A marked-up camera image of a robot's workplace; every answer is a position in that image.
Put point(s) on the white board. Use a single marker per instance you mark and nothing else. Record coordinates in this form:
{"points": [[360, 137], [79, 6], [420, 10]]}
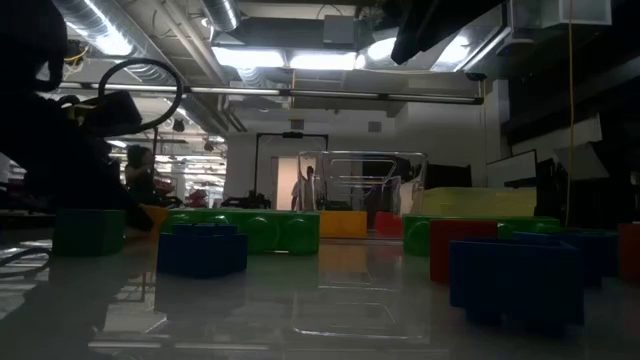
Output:
{"points": [[510, 169]]}

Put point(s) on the red toy block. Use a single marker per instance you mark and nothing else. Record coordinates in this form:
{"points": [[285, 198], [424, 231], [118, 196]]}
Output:
{"points": [[630, 250]]}

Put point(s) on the person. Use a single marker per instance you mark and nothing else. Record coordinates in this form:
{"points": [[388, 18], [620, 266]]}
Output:
{"points": [[140, 175], [306, 192]]}

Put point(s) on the long horizontal light bar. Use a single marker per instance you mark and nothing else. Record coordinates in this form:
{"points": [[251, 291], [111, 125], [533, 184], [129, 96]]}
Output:
{"points": [[270, 92]]}

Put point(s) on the silver ventilation duct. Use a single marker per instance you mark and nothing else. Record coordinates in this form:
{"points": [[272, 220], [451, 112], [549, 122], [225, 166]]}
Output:
{"points": [[220, 12], [100, 25]]}

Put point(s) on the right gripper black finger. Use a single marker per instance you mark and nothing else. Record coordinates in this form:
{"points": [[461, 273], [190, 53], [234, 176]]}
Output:
{"points": [[425, 30]]}

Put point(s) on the small green toy block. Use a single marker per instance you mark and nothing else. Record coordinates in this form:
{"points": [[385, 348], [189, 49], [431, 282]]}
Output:
{"points": [[89, 232]]}

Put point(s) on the grey ceiling box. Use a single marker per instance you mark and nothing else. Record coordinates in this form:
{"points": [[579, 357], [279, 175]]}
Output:
{"points": [[340, 30]]}

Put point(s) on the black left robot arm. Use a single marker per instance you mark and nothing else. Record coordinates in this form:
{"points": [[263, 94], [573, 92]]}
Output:
{"points": [[25, 40]]}

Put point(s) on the clear plastic bin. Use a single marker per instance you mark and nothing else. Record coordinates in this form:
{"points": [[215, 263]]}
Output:
{"points": [[415, 175]]}

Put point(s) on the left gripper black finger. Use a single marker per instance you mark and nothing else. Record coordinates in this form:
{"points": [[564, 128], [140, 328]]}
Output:
{"points": [[137, 217]]}

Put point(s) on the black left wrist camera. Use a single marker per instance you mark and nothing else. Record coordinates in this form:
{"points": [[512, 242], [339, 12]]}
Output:
{"points": [[112, 112]]}

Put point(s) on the orange toy block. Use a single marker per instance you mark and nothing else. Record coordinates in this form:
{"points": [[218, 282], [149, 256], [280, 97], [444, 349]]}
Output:
{"points": [[343, 224], [159, 214]]}

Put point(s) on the long green toy block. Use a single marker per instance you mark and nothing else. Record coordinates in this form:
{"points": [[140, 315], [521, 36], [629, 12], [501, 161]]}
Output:
{"points": [[280, 232], [417, 235]]}

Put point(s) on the translucent yellow plastic bin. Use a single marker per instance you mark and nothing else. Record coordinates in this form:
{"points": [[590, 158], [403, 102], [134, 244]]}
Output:
{"points": [[480, 202]]}

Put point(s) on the blue toy block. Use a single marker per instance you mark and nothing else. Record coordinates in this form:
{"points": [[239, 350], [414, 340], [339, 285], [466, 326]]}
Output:
{"points": [[600, 255], [202, 255], [515, 285]]}

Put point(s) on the black rectangular stand frame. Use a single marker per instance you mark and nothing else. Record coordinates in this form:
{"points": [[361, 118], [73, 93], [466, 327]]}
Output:
{"points": [[292, 134]]}

